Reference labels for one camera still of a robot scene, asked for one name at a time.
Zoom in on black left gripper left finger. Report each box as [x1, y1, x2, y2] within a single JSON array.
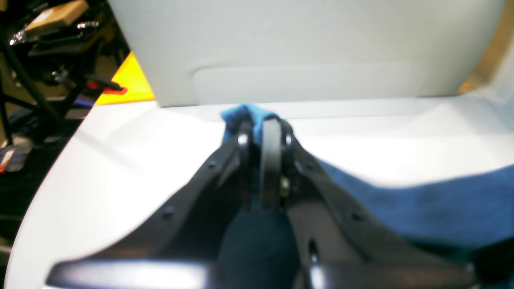
[[46, 120, 252, 289]]

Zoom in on dark blue t-shirt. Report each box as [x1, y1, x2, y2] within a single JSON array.
[[217, 104, 514, 289]]

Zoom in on yellow object beside table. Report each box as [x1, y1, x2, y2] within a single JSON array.
[[94, 52, 155, 106]]

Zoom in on black equipment stand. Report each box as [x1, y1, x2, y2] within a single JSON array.
[[1, 0, 129, 174]]

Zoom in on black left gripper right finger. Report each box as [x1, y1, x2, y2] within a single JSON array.
[[261, 118, 478, 289]]

